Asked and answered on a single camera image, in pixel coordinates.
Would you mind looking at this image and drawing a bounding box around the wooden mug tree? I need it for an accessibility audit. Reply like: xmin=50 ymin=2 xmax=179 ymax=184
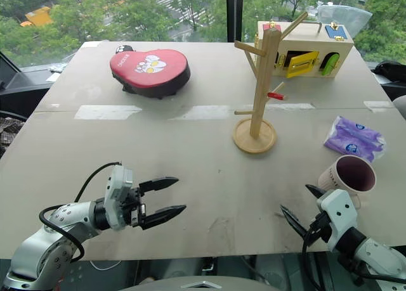
xmin=232 ymin=11 xmax=310 ymax=155

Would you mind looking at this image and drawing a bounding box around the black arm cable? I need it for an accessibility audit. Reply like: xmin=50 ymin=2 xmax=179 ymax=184
xmin=38 ymin=160 xmax=123 ymax=263
xmin=301 ymin=219 xmax=323 ymax=291

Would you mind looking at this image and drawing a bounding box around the purple tissue pack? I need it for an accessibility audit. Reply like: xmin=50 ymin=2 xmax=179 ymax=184
xmin=323 ymin=115 xmax=388 ymax=164

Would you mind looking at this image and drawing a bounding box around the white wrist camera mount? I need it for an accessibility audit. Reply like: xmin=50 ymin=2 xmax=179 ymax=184
xmin=316 ymin=189 xmax=358 ymax=252
xmin=103 ymin=164 xmax=134 ymax=232

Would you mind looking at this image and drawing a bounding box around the black window frame post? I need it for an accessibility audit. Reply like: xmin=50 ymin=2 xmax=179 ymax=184
xmin=225 ymin=0 xmax=244 ymax=44

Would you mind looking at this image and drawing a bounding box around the patterned dark cloth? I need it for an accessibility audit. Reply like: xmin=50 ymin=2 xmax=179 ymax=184
xmin=0 ymin=115 xmax=25 ymax=159

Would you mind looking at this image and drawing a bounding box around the clear plastic bag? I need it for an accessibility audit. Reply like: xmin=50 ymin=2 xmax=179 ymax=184
xmin=317 ymin=4 xmax=373 ymax=39

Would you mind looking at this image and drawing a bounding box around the blue busy box flap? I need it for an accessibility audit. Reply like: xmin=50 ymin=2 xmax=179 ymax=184
xmin=323 ymin=22 xmax=351 ymax=41

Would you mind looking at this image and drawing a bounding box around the thin white cable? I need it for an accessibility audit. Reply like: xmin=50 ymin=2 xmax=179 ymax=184
xmin=89 ymin=258 xmax=122 ymax=272

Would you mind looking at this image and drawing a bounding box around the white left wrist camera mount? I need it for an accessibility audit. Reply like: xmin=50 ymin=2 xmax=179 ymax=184
xmin=103 ymin=164 xmax=134 ymax=232

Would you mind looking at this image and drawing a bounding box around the wooden lock busy box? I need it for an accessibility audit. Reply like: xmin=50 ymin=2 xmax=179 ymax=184
xmin=254 ymin=20 xmax=355 ymax=80

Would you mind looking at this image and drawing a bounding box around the red busy box flap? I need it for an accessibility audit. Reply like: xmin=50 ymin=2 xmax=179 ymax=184
xmin=261 ymin=22 xmax=282 ymax=34

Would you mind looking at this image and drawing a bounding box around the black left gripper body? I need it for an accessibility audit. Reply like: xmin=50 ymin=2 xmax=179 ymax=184
xmin=122 ymin=186 xmax=148 ymax=230

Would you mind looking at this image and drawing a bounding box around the grey rounded object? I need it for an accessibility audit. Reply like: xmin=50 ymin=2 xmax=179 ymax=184
xmin=392 ymin=94 xmax=406 ymax=119

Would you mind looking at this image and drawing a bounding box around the yellow busy box door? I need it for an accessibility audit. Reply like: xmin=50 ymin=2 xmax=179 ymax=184
xmin=285 ymin=50 xmax=320 ymax=79

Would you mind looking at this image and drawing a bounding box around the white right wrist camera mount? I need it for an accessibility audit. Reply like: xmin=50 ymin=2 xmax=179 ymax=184
xmin=316 ymin=189 xmax=358 ymax=252

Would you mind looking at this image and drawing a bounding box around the pink mug with purple inside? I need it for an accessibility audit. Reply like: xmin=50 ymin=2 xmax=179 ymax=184
xmin=317 ymin=154 xmax=377 ymax=210

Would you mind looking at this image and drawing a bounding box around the green busy box door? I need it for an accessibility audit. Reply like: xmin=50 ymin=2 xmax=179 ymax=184
xmin=320 ymin=54 xmax=338 ymax=77

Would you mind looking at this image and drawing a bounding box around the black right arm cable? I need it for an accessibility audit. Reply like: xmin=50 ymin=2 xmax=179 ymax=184
xmin=301 ymin=219 xmax=323 ymax=291

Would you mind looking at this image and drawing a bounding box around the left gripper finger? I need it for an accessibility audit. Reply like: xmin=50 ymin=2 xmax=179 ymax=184
xmin=138 ymin=176 xmax=180 ymax=197
xmin=140 ymin=204 xmax=187 ymax=231

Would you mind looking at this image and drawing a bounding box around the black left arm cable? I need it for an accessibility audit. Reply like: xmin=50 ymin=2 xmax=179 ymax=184
xmin=38 ymin=160 xmax=123 ymax=263

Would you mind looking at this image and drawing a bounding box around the black bag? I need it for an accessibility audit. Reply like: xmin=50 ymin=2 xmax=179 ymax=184
xmin=371 ymin=60 xmax=406 ymax=84

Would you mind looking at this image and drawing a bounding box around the red heart-shaped punch pad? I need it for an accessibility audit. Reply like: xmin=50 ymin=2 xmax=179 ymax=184
xmin=109 ymin=44 xmax=192 ymax=100

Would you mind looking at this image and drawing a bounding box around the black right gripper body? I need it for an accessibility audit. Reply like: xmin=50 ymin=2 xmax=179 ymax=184
xmin=303 ymin=211 xmax=333 ymax=245

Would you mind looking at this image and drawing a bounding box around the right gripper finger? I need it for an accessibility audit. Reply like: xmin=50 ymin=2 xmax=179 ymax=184
xmin=304 ymin=184 xmax=327 ymax=199
xmin=280 ymin=204 xmax=310 ymax=242

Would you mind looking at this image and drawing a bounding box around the white tape strip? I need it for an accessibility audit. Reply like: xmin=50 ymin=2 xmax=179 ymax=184
xmin=176 ymin=105 xmax=232 ymax=121
xmin=362 ymin=100 xmax=395 ymax=110
xmin=275 ymin=103 xmax=316 ymax=112
xmin=73 ymin=104 xmax=143 ymax=121

